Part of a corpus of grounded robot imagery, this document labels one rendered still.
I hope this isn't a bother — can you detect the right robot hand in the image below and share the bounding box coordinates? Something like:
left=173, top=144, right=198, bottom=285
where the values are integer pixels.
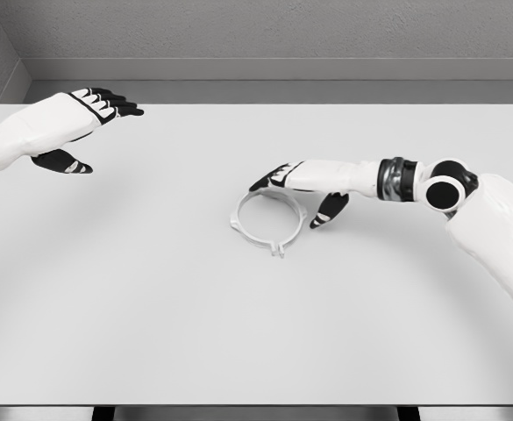
left=248, top=160, right=353, bottom=230

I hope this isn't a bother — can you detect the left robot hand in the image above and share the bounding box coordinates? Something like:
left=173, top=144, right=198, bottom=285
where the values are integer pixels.
left=2, top=87, right=145, bottom=175

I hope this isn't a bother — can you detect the white table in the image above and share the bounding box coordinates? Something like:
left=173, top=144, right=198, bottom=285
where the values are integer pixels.
left=0, top=103, right=513, bottom=236

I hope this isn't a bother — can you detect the white ring pipe clamp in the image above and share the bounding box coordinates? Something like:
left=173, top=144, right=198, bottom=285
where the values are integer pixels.
left=229, top=189, right=305, bottom=259

